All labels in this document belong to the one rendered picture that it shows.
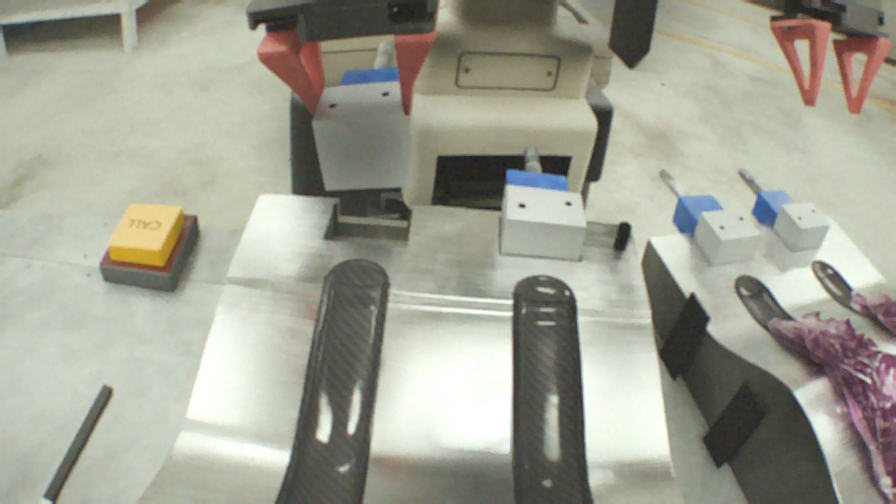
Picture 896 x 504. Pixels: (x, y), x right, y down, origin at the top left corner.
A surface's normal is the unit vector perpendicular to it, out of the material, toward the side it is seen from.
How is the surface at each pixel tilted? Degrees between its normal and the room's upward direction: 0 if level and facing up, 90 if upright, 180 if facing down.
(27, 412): 0
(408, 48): 120
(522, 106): 8
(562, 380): 16
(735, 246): 90
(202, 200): 0
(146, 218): 0
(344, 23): 98
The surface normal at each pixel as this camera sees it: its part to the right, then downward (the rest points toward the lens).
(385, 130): -0.04, 0.73
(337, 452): -0.02, -0.79
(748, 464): -0.96, 0.11
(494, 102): 0.10, -0.67
